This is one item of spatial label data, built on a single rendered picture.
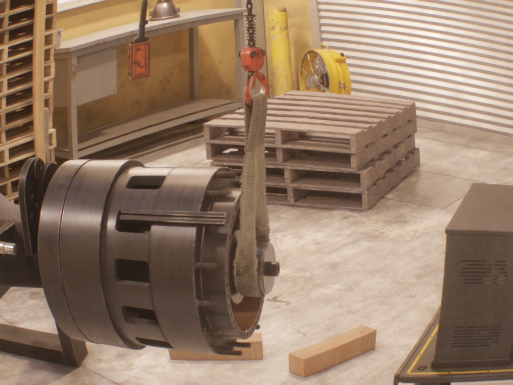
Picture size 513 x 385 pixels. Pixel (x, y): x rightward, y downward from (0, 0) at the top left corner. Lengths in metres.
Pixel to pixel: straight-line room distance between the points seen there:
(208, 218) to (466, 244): 0.87
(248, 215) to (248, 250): 0.09
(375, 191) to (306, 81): 2.23
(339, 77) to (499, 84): 1.53
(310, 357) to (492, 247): 1.21
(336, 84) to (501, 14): 1.85
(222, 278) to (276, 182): 3.79
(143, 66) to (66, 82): 4.77
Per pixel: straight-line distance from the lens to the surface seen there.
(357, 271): 5.07
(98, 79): 7.36
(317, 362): 3.88
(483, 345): 3.05
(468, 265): 2.95
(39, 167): 2.74
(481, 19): 7.89
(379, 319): 4.42
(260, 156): 2.58
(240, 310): 2.80
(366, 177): 6.03
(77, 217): 2.56
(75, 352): 4.00
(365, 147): 6.13
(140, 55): 2.48
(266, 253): 2.62
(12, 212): 2.94
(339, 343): 3.95
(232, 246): 2.62
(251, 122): 2.49
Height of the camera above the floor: 1.74
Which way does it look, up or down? 15 degrees down
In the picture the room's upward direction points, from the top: 3 degrees counter-clockwise
